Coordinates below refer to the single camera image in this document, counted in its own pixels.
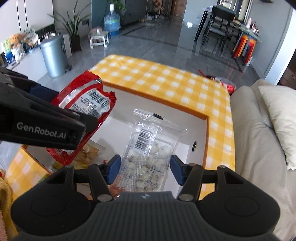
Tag grey cabinet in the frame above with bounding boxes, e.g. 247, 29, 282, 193
121, 0, 147, 25

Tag red floor rubbish bag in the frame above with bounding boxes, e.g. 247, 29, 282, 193
198, 69, 236, 95

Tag black dining chair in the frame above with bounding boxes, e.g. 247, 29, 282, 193
202, 6, 235, 53

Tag orange red stacked stools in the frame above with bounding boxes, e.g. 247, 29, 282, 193
232, 34, 256, 66

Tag dining table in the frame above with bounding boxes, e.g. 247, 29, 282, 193
194, 6, 262, 54

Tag blue water jug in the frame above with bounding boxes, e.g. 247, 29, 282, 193
104, 4, 120, 36

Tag plush toy bouquet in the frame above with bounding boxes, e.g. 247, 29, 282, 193
10, 27, 41, 50

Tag clear bag white balls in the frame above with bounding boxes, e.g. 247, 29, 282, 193
114, 109, 188, 192

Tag large red snack bag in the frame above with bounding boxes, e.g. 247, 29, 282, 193
47, 71, 116, 166

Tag cream pillow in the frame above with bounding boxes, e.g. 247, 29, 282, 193
259, 85, 296, 170

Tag small white stool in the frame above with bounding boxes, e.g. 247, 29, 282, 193
89, 28, 109, 49

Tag silver trash can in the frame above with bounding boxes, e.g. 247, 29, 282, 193
40, 35, 72, 78

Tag white tv console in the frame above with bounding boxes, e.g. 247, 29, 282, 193
6, 47, 48, 82

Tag orange cardboard box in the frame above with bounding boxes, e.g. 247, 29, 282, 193
21, 81, 210, 202

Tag potted long-leaf plant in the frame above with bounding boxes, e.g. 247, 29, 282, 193
47, 1, 91, 53

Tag cream biscuit snack bag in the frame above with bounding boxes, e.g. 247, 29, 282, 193
71, 140, 105, 169

